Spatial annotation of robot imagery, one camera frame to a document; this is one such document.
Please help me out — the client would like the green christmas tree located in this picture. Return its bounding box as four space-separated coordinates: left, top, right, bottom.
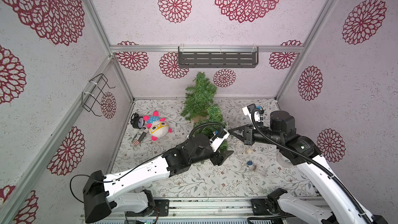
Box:
193 104 227 139
181 72 217 121

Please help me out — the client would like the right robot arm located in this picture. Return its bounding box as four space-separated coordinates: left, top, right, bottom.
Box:
228 104 387 224

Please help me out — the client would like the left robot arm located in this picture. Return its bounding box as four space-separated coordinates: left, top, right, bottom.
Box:
81 122 233 224

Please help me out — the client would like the clear tape roll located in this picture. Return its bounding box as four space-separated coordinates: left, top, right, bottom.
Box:
276 152 293 168

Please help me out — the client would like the colourful plush toy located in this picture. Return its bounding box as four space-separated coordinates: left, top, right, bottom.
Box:
143 111 173 141

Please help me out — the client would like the striped flag item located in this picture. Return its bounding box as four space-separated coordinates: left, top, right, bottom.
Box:
131 131 147 146

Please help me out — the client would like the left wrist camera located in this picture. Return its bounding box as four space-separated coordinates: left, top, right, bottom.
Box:
209 129 230 152

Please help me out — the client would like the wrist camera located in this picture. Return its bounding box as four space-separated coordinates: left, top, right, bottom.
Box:
242 104 264 125
209 129 230 152

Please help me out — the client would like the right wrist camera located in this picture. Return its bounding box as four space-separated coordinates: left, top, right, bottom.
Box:
242 104 264 125

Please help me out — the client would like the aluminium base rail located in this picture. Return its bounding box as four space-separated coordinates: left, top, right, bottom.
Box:
80 196 341 222

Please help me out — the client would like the grey wall shelf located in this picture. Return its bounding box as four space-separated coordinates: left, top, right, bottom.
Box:
177 47 259 68

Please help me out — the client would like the black wire wall rack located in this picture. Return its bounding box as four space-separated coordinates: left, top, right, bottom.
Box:
81 73 117 119

